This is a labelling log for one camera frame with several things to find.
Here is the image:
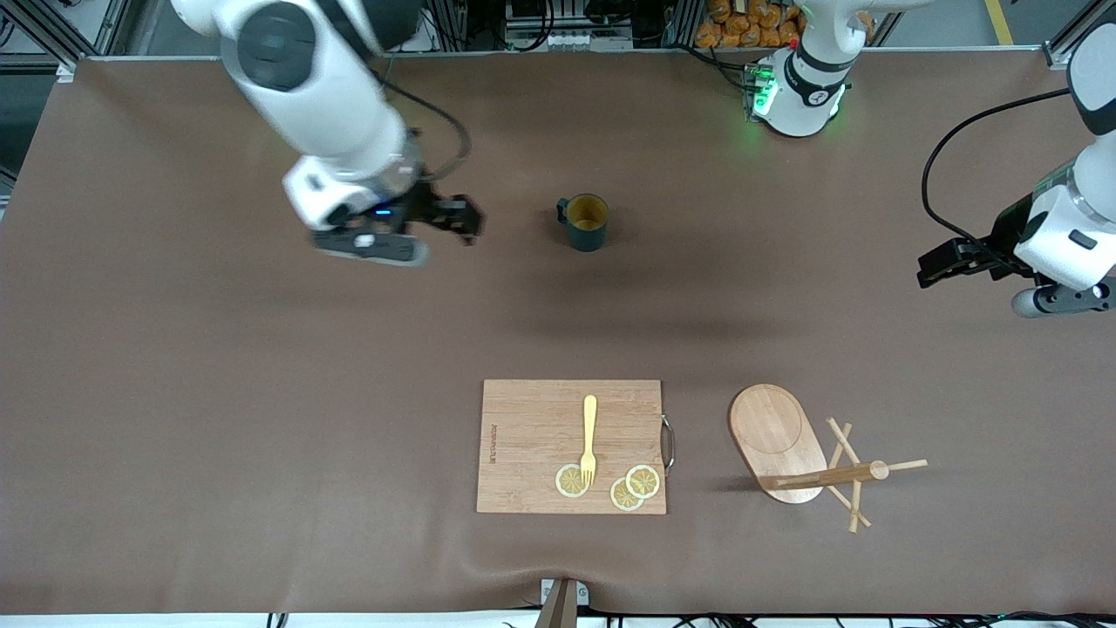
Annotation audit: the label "dark teal mug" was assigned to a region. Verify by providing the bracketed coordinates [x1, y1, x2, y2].
[556, 193, 610, 254]

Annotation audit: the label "wooden mug tree rack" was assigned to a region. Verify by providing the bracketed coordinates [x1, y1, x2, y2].
[729, 384, 929, 534]

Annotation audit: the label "grey power strip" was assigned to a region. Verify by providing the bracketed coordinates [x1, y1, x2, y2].
[504, 26, 635, 51]

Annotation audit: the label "bamboo cutting board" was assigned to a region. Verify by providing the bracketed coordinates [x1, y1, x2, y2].
[476, 379, 677, 515]

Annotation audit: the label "brown table cover mat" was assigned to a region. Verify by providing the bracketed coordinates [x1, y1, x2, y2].
[0, 48, 1116, 616]

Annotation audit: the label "yellow fork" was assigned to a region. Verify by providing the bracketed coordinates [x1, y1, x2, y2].
[580, 394, 600, 488]

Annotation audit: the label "orange snack bags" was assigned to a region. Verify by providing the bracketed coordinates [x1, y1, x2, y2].
[695, 0, 807, 50]

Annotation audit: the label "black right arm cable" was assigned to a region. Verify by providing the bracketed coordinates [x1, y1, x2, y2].
[379, 77, 473, 186]

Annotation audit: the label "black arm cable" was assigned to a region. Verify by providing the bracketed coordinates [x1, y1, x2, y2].
[379, 77, 473, 186]
[920, 87, 1073, 263]

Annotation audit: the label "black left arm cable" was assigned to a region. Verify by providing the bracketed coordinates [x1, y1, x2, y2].
[920, 87, 1073, 263]

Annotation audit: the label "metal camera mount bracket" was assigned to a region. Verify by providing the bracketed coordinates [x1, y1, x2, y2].
[539, 577, 590, 628]

